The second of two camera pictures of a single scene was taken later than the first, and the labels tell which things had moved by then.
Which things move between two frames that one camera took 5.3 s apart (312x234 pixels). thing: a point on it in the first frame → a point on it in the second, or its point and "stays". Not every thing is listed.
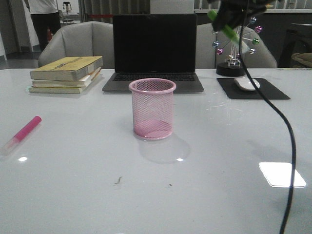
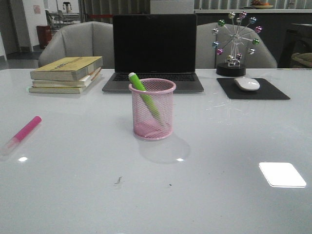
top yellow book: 68,68 stays
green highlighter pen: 212,15 → 142,90
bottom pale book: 62,89 stays
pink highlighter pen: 28,128 stays
